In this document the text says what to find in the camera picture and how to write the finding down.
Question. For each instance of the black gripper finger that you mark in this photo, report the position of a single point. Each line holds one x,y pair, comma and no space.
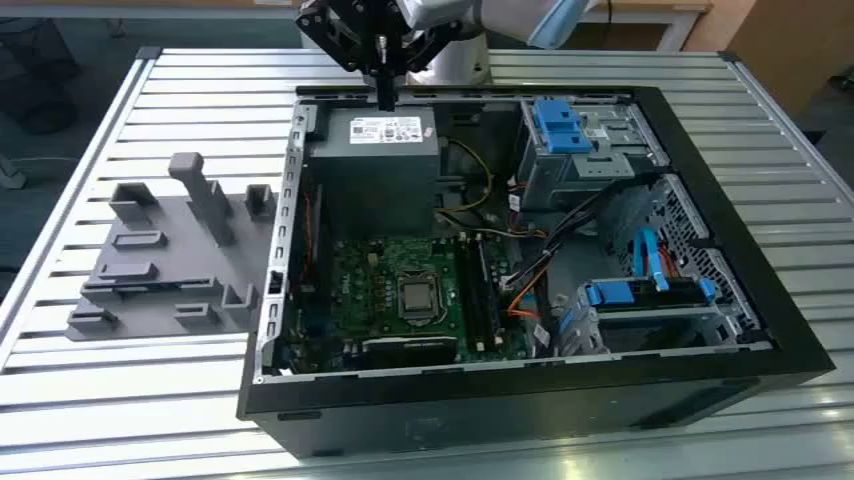
393,95
333,40

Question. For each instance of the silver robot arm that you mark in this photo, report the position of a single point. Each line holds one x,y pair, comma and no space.
460,55

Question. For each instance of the black RAM slot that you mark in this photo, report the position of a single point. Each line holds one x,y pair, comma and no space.
471,295

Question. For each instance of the grey power supply unit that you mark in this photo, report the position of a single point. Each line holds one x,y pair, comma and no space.
373,185

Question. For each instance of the blue plastic bay carrier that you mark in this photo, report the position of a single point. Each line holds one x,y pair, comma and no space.
560,135

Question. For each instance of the black table corner cap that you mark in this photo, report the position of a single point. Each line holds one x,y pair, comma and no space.
148,52
728,56

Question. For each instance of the green motherboard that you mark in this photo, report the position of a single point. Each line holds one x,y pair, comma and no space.
360,265

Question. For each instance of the grey metal drive cage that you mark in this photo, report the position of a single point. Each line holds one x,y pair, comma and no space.
600,170

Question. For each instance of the silver CPU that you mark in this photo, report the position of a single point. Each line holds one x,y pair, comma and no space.
417,299

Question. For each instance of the CPU socket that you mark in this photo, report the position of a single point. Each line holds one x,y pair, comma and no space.
441,300

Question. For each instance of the grey parts rack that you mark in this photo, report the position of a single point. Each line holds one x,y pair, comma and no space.
173,240

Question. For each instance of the black office chair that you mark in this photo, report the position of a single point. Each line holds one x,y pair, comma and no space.
40,75

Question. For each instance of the black graphics card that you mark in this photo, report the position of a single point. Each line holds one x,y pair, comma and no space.
407,352

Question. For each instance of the hard disk in blue carrier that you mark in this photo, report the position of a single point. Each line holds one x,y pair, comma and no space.
614,295

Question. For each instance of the blue plastic clip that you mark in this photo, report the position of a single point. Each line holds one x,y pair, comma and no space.
567,325

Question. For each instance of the pale grey stand foot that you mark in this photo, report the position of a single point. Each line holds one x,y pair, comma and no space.
9,172

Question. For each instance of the wooden cabinet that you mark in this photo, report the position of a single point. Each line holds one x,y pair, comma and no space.
787,50

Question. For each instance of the silver disk bay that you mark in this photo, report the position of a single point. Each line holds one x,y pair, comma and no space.
667,312

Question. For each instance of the black open PC case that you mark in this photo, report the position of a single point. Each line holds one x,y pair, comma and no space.
467,415

